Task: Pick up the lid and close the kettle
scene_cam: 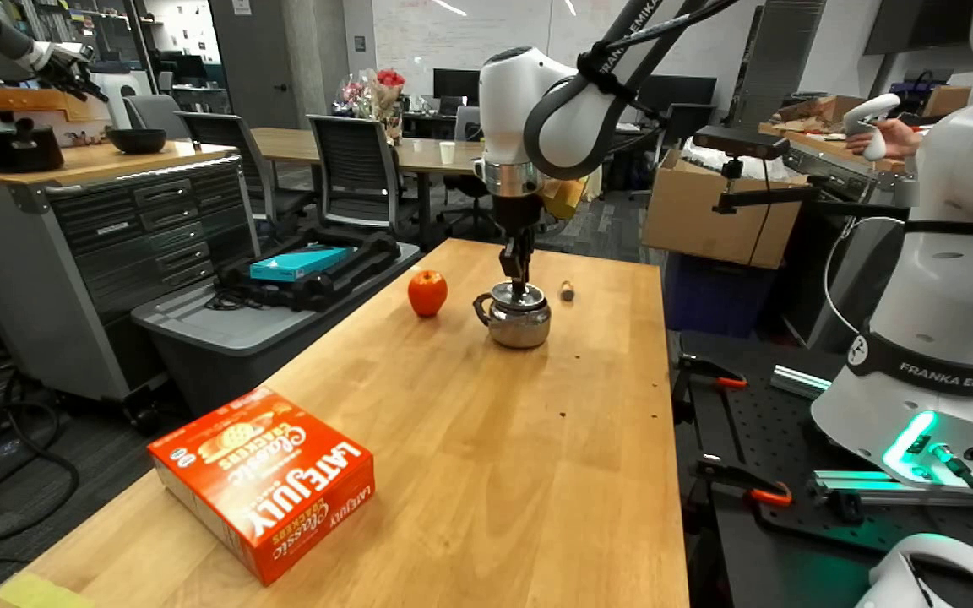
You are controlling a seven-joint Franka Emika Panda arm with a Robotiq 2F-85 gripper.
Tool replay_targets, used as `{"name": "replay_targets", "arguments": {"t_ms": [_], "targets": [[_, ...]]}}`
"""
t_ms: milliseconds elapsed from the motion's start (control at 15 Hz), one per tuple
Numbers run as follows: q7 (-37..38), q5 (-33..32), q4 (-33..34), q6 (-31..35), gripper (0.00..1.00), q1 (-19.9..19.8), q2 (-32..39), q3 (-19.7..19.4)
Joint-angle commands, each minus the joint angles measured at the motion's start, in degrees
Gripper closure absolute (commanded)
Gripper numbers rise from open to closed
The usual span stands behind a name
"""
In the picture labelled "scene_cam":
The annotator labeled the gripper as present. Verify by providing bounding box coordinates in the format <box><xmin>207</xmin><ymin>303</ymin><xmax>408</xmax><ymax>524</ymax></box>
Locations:
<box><xmin>491</xmin><ymin>194</ymin><xmax>548</xmax><ymax>296</ymax></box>

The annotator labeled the silver metal kettle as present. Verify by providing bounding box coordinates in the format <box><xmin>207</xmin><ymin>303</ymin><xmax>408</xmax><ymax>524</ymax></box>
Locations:
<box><xmin>473</xmin><ymin>282</ymin><xmax>553</xmax><ymax>350</ymax></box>

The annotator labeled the black pot with lid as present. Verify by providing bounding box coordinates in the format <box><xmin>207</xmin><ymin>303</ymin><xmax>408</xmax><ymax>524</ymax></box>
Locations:
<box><xmin>0</xmin><ymin>117</ymin><xmax>66</xmax><ymax>175</ymax></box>

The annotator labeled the orange fruit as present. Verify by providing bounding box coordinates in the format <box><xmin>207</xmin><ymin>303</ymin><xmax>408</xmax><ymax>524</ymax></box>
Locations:
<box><xmin>407</xmin><ymin>269</ymin><xmax>448</xmax><ymax>318</ymax></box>

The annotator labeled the wooden meeting table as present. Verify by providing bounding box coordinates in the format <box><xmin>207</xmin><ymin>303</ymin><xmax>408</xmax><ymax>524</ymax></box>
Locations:
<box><xmin>249</xmin><ymin>127</ymin><xmax>489</xmax><ymax>251</ymax></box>

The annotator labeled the black monitor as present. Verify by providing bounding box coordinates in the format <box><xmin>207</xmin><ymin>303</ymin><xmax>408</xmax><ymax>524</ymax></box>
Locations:
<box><xmin>432</xmin><ymin>68</ymin><xmax>481</xmax><ymax>107</ymax></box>

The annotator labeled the row of office chairs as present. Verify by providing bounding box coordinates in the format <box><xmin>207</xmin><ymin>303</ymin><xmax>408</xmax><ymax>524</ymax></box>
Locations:
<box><xmin>122</xmin><ymin>94</ymin><xmax>421</xmax><ymax>251</ymax></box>

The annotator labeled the blue bin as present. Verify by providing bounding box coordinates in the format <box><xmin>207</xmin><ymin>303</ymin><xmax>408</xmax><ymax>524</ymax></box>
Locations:
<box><xmin>663</xmin><ymin>251</ymin><xmax>781</xmax><ymax>339</ymax></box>

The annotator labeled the large cardboard box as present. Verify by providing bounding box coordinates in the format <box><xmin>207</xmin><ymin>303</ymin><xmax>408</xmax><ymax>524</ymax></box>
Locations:
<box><xmin>642</xmin><ymin>149</ymin><xmax>809</xmax><ymax>270</ymax></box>

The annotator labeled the flower bouquet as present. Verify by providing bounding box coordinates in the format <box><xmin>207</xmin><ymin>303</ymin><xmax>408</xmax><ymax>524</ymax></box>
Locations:
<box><xmin>334</xmin><ymin>68</ymin><xmax>408</xmax><ymax>145</ymax></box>

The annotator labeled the teal flat box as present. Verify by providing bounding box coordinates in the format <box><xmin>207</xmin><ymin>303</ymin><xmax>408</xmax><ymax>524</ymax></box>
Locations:
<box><xmin>249</xmin><ymin>244</ymin><xmax>357</xmax><ymax>283</ymax></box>

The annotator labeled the whiteboard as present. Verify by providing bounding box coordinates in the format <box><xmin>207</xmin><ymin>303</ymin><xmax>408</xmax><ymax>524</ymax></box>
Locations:
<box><xmin>372</xmin><ymin>0</ymin><xmax>759</xmax><ymax>87</ymax></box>

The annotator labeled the black and orange clamp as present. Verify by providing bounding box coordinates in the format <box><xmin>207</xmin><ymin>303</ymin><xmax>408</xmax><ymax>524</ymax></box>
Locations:
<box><xmin>693</xmin><ymin>453</ymin><xmax>794</xmax><ymax>508</ymax></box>
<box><xmin>677</xmin><ymin>352</ymin><xmax>748</xmax><ymax>392</ymax></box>

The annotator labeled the grey storage tote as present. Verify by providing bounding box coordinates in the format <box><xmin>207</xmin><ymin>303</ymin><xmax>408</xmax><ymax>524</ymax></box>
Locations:
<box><xmin>131</xmin><ymin>240</ymin><xmax>422</xmax><ymax>415</ymax></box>

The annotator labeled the grey door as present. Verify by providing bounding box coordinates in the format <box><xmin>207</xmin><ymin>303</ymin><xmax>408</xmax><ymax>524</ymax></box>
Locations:
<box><xmin>207</xmin><ymin>0</ymin><xmax>299</xmax><ymax>129</ymax></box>

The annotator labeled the orange cracker box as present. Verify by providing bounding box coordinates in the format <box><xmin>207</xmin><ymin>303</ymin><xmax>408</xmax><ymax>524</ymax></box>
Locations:
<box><xmin>147</xmin><ymin>386</ymin><xmax>377</xmax><ymax>587</ymax></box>

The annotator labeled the open cardboard box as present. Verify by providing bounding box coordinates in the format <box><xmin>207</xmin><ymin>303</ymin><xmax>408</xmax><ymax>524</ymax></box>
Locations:
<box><xmin>776</xmin><ymin>94</ymin><xmax>869</xmax><ymax>129</ymax></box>

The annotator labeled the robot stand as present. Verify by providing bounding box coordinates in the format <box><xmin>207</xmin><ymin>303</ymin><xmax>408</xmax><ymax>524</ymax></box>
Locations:
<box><xmin>671</xmin><ymin>328</ymin><xmax>973</xmax><ymax>608</ymax></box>

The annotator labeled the hand controller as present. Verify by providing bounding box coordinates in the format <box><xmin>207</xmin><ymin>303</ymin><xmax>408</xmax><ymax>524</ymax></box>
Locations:
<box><xmin>842</xmin><ymin>93</ymin><xmax>902</xmax><ymax>162</ymax></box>

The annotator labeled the black bowl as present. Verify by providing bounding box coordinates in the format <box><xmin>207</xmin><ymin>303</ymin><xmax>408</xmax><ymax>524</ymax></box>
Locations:
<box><xmin>106</xmin><ymin>128</ymin><xmax>169</xmax><ymax>155</ymax></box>

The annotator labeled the person's hand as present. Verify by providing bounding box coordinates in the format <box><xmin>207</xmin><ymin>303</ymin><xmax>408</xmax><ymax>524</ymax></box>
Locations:
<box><xmin>845</xmin><ymin>117</ymin><xmax>924</xmax><ymax>161</ymax></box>

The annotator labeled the grey tool cabinet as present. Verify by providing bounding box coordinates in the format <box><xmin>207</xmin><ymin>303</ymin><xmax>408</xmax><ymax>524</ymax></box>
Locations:
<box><xmin>0</xmin><ymin>141</ymin><xmax>262</xmax><ymax>408</ymax></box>

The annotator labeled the white headset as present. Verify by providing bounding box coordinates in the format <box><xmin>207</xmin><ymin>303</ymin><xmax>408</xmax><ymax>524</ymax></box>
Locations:
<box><xmin>853</xmin><ymin>532</ymin><xmax>973</xmax><ymax>608</ymax></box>

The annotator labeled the yellow tape strip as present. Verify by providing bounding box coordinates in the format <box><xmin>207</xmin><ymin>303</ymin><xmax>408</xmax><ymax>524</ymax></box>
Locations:
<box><xmin>0</xmin><ymin>572</ymin><xmax>97</xmax><ymax>608</ymax></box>

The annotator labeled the black folded frame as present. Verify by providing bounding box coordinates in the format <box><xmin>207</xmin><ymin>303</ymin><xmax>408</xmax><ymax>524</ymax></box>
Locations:
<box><xmin>215</xmin><ymin>225</ymin><xmax>402</xmax><ymax>312</ymax></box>

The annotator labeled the camera on mount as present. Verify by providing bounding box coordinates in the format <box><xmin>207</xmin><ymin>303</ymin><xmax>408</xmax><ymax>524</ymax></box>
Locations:
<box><xmin>693</xmin><ymin>124</ymin><xmax>911</xmax><ymax>217</ymax></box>

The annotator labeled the short aluminium rail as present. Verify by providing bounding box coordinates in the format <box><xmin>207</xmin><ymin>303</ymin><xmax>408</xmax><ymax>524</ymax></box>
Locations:
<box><xmin>769</xmin><ymin>364</ymin><xmax>834</xmax><ymax>400</ymax></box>

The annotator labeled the long aluminium rail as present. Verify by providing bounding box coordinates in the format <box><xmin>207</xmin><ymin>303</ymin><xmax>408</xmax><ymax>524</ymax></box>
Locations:
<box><xmin>807</xmin><ymin>470</ymin><xmax>973</xmax><ymax>508</ymax></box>

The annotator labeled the black cable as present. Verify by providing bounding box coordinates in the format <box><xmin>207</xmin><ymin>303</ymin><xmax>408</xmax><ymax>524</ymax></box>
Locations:
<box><xmin>0</xmin><ymin>370</ymin><xmax>83</xmax><ymax>547</ymax></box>

